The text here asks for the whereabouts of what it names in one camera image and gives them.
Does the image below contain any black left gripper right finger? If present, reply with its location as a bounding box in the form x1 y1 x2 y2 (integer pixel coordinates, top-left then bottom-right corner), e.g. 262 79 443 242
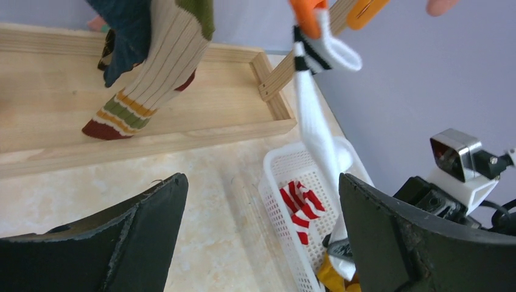
339 174 515 291

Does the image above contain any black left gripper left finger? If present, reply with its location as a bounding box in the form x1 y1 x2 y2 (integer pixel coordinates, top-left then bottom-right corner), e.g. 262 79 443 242
1 173 189 291

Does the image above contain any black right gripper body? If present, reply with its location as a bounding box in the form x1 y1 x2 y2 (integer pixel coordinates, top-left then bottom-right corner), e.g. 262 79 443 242
394 176 515 236

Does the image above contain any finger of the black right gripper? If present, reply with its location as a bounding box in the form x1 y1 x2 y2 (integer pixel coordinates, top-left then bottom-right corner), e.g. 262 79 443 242
322 234 354 262

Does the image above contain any mustard yellow sock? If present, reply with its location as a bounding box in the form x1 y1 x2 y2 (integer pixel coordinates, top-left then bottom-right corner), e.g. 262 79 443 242
316 253 361 292

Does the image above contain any red white striped sock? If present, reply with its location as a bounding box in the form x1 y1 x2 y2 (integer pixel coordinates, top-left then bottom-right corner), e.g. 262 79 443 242
279 181 326 246

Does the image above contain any white perforated plastic basket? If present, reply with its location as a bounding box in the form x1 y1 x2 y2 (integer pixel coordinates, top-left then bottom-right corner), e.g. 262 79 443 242
257 136 374 292

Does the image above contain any argyle brown sock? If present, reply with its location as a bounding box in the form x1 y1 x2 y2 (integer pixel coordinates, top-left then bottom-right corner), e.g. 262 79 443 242
97 29 116 71

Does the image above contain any orange clothes clip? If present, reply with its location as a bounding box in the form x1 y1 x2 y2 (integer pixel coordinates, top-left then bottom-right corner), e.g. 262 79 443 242
289 0 328 39

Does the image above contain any beige striped ribbed sock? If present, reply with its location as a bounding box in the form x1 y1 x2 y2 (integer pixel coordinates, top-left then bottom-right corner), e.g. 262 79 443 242
82 0 215 140

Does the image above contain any pink sock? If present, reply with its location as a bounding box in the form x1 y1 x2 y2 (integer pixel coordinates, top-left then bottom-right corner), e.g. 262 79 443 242
87 15 110 33

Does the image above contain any dark blue sock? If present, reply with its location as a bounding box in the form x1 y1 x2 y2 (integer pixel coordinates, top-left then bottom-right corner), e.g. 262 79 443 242
87 0 152 88

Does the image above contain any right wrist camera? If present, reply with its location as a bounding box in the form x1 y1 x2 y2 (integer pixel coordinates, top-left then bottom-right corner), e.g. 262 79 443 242
427 128 515 215

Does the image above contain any wooden hanger stand frame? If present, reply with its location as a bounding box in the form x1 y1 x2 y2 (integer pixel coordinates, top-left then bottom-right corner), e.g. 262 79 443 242
0 0 364 180

